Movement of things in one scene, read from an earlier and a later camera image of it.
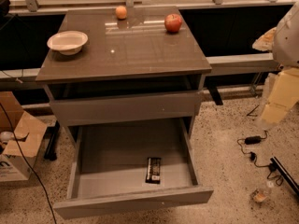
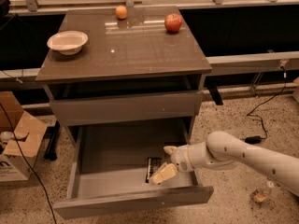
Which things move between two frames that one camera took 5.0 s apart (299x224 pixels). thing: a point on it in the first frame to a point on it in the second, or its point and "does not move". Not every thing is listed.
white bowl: (67, 42) does not move
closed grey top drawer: (77, 111) does not move
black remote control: (153, 170) does not move
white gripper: (287, 44) to (179, 158)
